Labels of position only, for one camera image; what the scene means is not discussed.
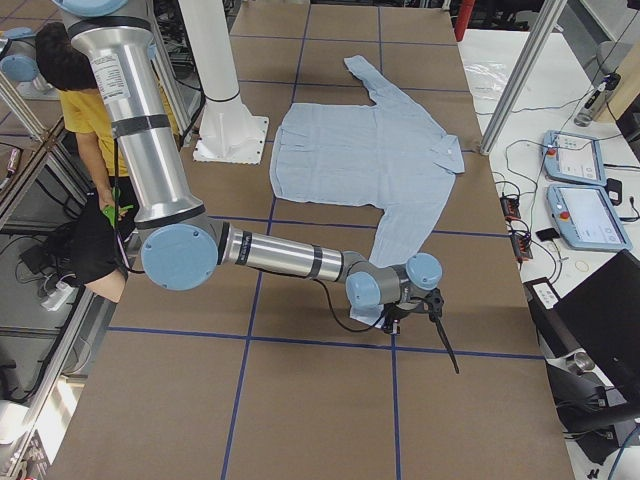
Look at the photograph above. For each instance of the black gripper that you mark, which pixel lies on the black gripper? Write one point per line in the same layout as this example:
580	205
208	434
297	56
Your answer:
399	313

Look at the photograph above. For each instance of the light blue button shirt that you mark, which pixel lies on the light blue button shirt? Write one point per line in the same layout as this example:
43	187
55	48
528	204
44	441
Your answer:
392	155

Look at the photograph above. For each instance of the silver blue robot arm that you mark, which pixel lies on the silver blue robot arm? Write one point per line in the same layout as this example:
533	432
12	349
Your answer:
182	245

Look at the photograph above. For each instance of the lower blue teach pendant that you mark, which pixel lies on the lower blue teach pendant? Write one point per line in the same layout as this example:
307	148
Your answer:
585	218

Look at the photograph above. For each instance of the blue teach pendant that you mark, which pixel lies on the blue teach pendant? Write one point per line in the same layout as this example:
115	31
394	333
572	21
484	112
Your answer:
585	218
573	158

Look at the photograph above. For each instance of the upper blue teach pendant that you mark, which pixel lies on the upper blue teach pendant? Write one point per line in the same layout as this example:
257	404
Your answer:
573	158

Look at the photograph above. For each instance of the clear plastic bag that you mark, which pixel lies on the clear plastic bag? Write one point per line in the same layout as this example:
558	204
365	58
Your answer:
487	81

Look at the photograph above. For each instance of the person in yellow shirt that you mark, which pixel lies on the person in yellow shirt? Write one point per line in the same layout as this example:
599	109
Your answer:
112	205

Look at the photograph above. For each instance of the white power strip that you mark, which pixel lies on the white power strip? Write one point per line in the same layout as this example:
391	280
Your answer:
58	297

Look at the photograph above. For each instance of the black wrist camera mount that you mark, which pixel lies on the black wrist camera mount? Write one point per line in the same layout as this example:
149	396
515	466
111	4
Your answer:
434	304

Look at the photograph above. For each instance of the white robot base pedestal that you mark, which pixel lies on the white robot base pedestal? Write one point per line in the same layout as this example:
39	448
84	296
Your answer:
228	131

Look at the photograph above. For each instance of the aluminium frame post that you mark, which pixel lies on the aluminium frame post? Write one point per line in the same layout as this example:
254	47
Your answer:
535	43

